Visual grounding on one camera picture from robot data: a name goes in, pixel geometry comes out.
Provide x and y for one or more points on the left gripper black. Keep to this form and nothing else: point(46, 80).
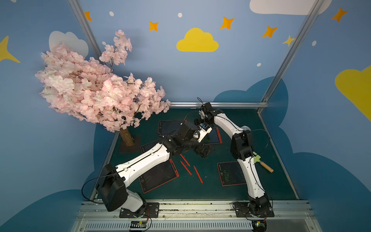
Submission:
point(203, 150)

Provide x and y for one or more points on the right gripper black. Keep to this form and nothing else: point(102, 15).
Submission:
point(198, 123)

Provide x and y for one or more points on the red tablet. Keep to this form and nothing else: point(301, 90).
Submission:
point(150, 145)
point(158, 176)
point(213, 138)
point(166, 127)
point(230, 174)

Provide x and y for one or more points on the red stylus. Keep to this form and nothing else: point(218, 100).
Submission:
point(185, 160)
point(198, 174)
point(186, 168)

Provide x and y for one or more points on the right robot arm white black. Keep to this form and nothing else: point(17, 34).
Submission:
point(242, 150)

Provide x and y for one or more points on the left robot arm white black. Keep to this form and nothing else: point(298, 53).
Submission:
point(113, 181)

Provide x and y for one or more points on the silver tin can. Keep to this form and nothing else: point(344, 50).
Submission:
point(245, 128)

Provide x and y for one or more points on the right circuit board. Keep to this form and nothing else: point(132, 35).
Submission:
point(259, 226)

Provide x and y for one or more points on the circuit board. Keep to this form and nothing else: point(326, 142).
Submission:
point(138, 226)
point(259, 226)

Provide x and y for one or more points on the left circuit board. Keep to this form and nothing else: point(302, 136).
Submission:
point(138, 226)

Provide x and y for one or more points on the pink cherry blossom tree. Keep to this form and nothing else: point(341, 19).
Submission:
point(89, 90)

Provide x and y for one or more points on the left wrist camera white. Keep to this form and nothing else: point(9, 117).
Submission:
point(203, 130)

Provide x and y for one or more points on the aluminium back rail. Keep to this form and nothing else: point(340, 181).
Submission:
point(222, 105)

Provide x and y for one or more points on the green garden fork wooden handle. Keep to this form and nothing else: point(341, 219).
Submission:
point(257, 159)

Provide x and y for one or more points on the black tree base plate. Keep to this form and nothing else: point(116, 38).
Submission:
point(128, 149)

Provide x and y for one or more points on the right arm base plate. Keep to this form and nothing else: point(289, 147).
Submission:
point(242, 209)

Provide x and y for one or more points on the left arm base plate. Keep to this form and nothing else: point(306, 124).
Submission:
point(146, 210)

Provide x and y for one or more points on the aluminium rail frame front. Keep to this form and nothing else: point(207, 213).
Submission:
point(199, 216)

